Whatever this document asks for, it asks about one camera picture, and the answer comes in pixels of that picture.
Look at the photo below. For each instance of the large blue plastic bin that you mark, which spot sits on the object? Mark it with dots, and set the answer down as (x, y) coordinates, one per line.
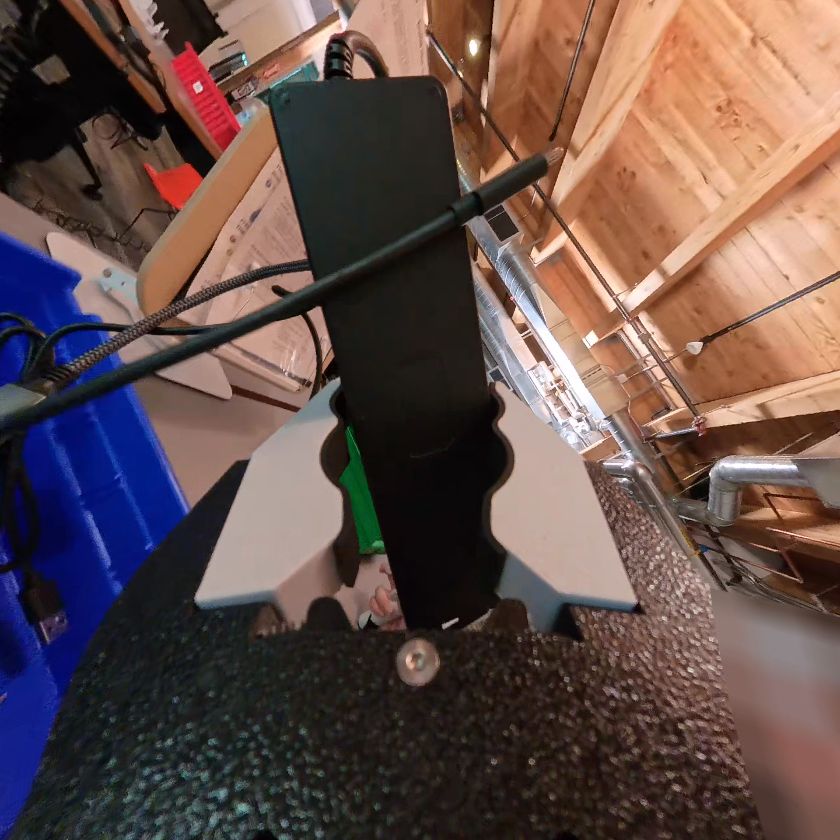
(98, 459)

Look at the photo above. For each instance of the wooden desk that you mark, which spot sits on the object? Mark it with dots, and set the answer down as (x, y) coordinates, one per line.
(134, 72)

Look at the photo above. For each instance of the red plastic bin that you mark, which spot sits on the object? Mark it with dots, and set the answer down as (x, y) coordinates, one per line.
(203, 98)

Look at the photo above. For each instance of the instruction sheet in acrylic stand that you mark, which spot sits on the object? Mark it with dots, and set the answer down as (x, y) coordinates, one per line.
(262, 229)

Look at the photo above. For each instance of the metal ventilation duct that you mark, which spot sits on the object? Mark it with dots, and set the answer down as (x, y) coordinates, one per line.
(518, 282)

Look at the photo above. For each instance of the black usb hub box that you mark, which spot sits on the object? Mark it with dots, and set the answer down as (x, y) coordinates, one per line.
(387, 262)

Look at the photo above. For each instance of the silver elbow pipe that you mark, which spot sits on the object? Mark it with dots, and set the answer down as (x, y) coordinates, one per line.
(748, 479)

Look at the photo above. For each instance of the person's right hand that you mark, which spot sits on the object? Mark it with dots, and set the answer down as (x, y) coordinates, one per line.
(384, 600)

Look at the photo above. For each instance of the wooden board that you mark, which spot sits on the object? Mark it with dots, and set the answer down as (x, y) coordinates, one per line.
(197, 223)

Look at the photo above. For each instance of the orange chair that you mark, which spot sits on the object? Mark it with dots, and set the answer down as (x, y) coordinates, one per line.
(174, 182)

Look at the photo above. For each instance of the green plastic bin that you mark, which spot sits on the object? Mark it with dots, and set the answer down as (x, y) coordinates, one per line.
(361, 489)

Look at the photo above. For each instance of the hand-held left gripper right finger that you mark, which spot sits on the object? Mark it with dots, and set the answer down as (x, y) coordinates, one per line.
(561, 525)

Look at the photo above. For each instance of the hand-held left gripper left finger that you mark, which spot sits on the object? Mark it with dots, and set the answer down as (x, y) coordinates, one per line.
(275, 525)

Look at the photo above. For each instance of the white stand foot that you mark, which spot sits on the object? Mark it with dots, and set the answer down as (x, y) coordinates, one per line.
(197, 377)

